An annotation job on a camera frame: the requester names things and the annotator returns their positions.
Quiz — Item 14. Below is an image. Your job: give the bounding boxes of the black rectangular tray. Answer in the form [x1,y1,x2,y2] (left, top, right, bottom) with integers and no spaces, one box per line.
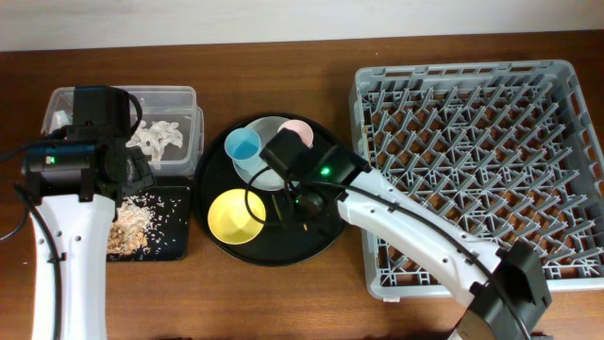
[107,177,192,263]

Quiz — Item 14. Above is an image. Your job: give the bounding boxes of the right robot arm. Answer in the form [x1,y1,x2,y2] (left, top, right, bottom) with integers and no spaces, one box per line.
[260,128,552,339]

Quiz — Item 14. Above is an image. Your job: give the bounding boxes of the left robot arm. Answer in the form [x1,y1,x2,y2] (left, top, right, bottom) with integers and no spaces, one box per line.
[16,86,156,339]

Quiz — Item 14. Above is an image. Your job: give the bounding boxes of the food scraps and rice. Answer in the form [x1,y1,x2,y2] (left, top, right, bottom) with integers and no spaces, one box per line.
[107,193,183,261]

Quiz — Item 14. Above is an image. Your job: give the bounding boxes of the pink plastic cup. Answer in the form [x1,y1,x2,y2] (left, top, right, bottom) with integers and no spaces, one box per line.
[277,119,314,147]

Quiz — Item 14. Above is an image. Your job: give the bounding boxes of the yellow bowl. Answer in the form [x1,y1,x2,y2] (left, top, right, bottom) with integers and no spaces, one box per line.
[207,189,266,246]

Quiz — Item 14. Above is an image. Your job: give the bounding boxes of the blue plastic cup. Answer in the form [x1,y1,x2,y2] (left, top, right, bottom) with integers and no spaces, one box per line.
[225,127,261,170]

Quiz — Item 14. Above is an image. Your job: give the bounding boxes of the grey dishwasher rack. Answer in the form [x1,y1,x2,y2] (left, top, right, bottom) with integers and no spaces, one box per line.
[349,59,603,291]

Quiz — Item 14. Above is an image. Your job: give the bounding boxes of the round black serving tray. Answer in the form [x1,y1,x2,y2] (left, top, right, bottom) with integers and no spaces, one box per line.
[193,113,345,266]

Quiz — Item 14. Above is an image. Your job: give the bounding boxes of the white tissue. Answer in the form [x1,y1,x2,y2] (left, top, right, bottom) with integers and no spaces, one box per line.
[126,121,183,162]

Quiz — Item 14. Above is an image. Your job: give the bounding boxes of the clear plastic storage bin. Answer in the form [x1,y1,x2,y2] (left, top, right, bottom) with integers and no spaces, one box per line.
[42,85,204,177]

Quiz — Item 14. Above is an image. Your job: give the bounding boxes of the grey round plate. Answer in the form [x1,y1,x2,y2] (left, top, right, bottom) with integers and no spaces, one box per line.
[232,116,290,192]

